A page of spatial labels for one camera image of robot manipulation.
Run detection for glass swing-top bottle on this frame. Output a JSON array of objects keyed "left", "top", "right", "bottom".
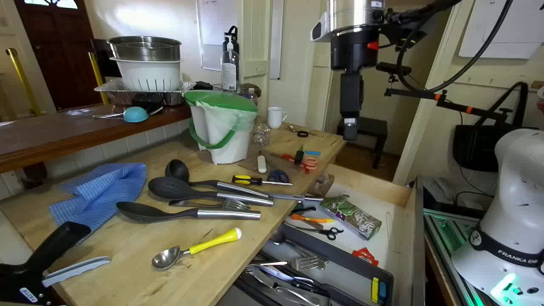
[{"left": 222, "top": 23, "right": 242, "bottom": 93}]

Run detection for white dish rack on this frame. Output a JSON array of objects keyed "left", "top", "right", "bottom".
[{"left": 94, "top": 76, "right": 193, "bottom": 106}]

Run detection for green snack bag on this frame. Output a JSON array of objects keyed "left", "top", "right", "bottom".
[{"left": 320, "top": 193, "right": 385, "bottom": 241}]

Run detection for yellow tool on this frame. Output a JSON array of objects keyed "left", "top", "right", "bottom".
[{"left": 370, "top": 275, "right": 382, "bottom": 306}]

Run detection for crushed plastic bottle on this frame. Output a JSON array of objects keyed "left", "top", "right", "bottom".
[{"left": 252, "top": 120, "right": 274, "bottom": 147}]

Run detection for green-framed crate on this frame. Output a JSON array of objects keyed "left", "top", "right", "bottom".
[{"left": 424, "top": 207, "right": 490, "bottom": 306}]

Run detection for black bag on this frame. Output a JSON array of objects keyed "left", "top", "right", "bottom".
[{"left": 453, "top": 120, "right": 533, "bottom": 173}]

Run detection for dark wooden counter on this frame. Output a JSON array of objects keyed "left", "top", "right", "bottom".
[{"left": 0, "top": 101, "right": 193, "bottom": 174}]

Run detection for black cutlery tray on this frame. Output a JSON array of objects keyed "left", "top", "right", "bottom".
[{"left": 235, "top": 222, "right": 397, "bottom": 306}]

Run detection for brown door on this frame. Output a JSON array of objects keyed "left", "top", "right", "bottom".
[{"left": 13, "top": 0, "right": 106, "bottom": 112}]

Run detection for yellow rod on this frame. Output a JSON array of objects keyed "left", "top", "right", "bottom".
[{"left": 87, "top": 50, "right": 111, "bottom": 106}]

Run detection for wooden drawer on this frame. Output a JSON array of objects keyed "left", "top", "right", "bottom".
[{"left": 218, "top": 163, "right": 424, "bottom": 306}]

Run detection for blue round scoop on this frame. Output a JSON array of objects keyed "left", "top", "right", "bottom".
[{"left": 121, "top": 103, "right": 167, "bottom": 125}]

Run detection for yellow-handled steel scoop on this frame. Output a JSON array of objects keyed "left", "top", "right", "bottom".
[{"left": 150, "top": 225, "right": 246, "bottom": 271}]

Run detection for dark blue pouch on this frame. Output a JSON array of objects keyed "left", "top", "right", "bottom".
[{"left": 266, "top": 166, "right": 293, "bottom": 185}]

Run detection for steel bowl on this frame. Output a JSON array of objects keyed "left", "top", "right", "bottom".
[{"left": 108, "top": 35, "right": 184, "bottom": 62}]

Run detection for blue cloth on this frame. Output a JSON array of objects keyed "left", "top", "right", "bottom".
[{"left": 50, "top": 161, "right": 150, "bottom": 231}]

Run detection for black ladle steel handle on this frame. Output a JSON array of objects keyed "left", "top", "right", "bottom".
[{"left": 164, "top": 157, "right": 273, "bottom": 200}]

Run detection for black plastic handle tool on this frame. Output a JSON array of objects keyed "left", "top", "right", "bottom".
[{"left": 0, "top": 220, "right": 94, "bottom": 306}]

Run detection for orange-handled scissors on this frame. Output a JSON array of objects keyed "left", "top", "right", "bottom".
[{"left": 281, "top": 151, "right": 320, "bottom": 174}]

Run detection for white wall board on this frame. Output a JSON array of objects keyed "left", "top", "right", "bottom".
[{"left": 458, "top": 0, "right": 544, "bottom": 61}]

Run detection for white bin green lid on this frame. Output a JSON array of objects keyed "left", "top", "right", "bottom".
[{"left": 183, "top": 89, "right": 261, "bottom": 166}]

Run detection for white colander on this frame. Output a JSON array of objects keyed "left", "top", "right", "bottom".
[{"left": 115, "top": 57, "right": 184, "bottom": 93}]

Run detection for black stool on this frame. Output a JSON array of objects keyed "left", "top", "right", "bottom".
[{"left": 337, "top": 115, "right": 392, "bottom": 169}]

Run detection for black-handled scissors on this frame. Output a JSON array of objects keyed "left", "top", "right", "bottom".
[{"left": 305, "top": 224, "right": 346, "bottom": 241}]

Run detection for yellow black screwdriver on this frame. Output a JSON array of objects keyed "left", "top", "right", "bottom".
[{"left": 232, "top": 173, "right": 297, "bottom": 188}]

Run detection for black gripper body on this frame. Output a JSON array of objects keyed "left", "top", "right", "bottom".
[{"left": 331, "top": 25, "right": 382, "bottom": 118}]

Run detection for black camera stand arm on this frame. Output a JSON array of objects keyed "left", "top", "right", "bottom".
[{"left": 383, "top": 79, "right": 531, "bottom": 129}]

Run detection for small cardboard box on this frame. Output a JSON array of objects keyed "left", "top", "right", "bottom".
[{"left": 308, "top": 171, "right": 337, "bottom": 197}]

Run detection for white mug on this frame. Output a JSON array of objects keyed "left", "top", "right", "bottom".
[{"left": 268, "top": 105, "right": 291, "bottom": 130}]

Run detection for paper sheet on wall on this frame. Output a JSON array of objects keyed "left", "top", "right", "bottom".
[{"left": 195, "top": 0, "right": 246, "bottom": 72}]

